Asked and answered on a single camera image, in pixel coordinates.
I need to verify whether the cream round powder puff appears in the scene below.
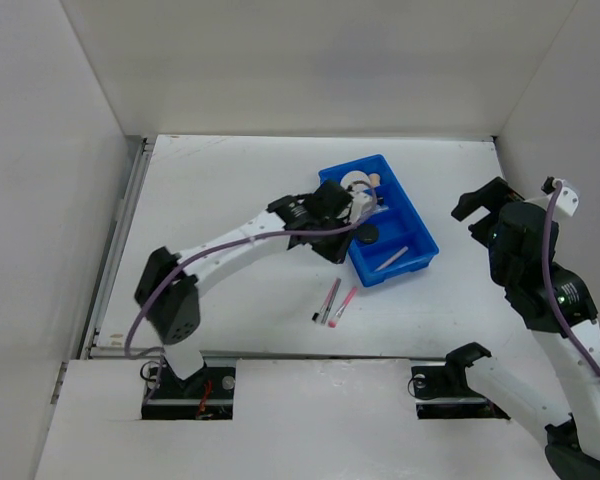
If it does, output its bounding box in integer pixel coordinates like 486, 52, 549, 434
340, 170, 370, 188

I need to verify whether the black round compact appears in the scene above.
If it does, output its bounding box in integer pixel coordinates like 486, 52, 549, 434
355, 224, 379, 245

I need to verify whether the clear plastic bottle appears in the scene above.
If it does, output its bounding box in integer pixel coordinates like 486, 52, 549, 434
370, 206, 389, 217

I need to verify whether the beige makeup sponge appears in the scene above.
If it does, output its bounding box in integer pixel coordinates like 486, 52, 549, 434
369, 173, 381, 188

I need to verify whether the pink lip pencil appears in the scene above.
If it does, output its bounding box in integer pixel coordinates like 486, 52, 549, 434
375, 246, 409, 272

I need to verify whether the grey handle makeup brush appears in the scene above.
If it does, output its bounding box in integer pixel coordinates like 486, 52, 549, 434
312, 278, 341, 324

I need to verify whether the pink handle makeup brush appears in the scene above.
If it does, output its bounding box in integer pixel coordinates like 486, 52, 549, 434
327, 287, 358, 328

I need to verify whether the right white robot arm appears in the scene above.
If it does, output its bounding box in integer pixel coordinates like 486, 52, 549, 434
443, 177, 600, 479

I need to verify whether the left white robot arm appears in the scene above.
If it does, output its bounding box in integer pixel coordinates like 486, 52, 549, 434
134, 180, 377, 397

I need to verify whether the blue compartment tray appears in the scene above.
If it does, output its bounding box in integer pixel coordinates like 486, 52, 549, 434
319, 154, 439, 288

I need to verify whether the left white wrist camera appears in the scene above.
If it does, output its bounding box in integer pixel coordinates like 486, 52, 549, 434
349, 191, 375, 223

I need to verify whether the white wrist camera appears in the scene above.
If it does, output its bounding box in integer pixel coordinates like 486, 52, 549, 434
349, 191, 375, 223
542, 176, 580, 221

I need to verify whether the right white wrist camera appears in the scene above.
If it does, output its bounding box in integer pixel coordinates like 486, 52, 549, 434
542, 176, 580, 221

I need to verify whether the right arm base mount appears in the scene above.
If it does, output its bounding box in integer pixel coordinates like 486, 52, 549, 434
407, 361, 510, 420

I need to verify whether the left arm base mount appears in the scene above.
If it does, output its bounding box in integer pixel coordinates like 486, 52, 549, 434
139, 357, 237, 421

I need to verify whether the left metal rail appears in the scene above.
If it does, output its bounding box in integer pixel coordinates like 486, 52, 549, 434
72, 136, 156, 360

